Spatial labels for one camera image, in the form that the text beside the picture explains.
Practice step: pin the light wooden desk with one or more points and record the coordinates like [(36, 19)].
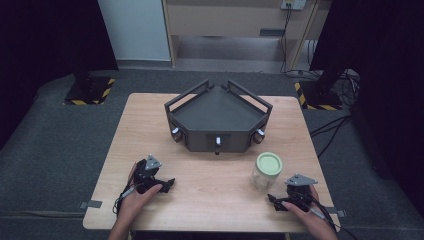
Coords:
[(226, 16)]

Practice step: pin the black curtain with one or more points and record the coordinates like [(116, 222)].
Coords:
[(383, 66), (43, 40)]

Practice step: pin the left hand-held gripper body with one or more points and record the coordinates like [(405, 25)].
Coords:
[(144, 173)]

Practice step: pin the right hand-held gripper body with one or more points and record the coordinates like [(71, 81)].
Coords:
[(298, 190)]

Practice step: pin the white panel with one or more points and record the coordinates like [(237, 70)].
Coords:
[(133, 26)]

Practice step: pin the black drawer with silver knob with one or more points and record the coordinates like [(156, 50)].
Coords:
[(176, 133), (218, 141), (259, 135)]

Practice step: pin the white wall socket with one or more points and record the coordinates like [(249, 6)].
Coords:
[(293, 4)]

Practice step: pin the black stand base striped edge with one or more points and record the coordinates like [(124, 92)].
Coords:
[(320, 96), (90, 91)]

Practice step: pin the person's left hand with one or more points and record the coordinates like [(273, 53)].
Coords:
[(133, 203)]

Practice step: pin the grey tape strip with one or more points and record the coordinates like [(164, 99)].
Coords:
[(90, 204), (337, 212)]

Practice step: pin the person's right hand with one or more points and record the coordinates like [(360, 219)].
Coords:
[(311, 216)]

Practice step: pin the glass jar with green lid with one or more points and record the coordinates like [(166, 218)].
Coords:
[(267, 168)]

